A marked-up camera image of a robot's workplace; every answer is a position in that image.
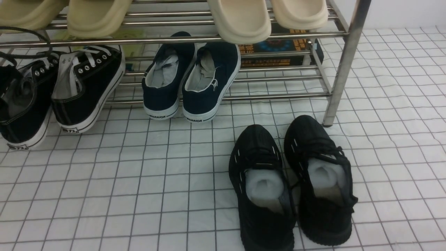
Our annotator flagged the black knit sneaker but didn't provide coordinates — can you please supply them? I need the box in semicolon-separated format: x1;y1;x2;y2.
284;115;358;246
228;124;297;251

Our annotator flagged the navy slip-on shoe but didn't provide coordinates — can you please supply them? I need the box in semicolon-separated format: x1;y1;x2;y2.
141;42;197;120
182;42;241;123

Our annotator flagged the white checked floor cloth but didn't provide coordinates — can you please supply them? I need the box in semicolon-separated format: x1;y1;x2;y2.
0;27;446;251

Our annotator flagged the cream foam slipper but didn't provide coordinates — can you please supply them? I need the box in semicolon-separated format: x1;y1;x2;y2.
207;0;272;44
270;0;329;30

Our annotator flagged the cream foam slipper left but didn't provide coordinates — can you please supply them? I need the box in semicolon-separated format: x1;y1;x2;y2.
207;0;272;44

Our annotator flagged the black orange book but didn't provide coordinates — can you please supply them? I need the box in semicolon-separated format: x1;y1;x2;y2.
238;38;324;71

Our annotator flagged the olive foam slipper right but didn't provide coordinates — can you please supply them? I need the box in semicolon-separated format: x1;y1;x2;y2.
67;0;132;39

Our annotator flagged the cream foam slipper right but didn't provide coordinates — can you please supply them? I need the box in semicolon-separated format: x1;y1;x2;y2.
270;0;329;30

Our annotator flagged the black canvas sneaker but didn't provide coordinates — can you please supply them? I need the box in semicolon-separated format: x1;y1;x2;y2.
51;45;125;134
0;51;63;151

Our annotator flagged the steel shoe rack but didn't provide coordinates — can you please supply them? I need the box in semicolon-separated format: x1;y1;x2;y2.
1;0;371;127

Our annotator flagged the yellow green book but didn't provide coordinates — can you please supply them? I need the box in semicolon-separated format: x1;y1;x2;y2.
54;29;147;72

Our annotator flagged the navy slip-on shoe right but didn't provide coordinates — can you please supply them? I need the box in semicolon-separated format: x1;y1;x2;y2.
182;42;241;123

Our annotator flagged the black knit sneaker left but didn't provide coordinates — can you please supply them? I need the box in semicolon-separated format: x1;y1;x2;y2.
228;124;297;251

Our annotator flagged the black knit sneaker right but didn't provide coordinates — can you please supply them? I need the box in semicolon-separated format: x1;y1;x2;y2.
284;115;358;246

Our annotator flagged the navy slip-on shoe left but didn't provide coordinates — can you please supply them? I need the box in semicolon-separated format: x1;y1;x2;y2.
141;42;197;120

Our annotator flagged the olive foam slipper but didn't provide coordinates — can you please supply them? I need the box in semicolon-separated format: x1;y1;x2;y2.
67;0;132;39
0;0;69;31

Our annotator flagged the olive foam slipper left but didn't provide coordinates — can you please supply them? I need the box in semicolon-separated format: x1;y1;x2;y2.
0;0;69;31

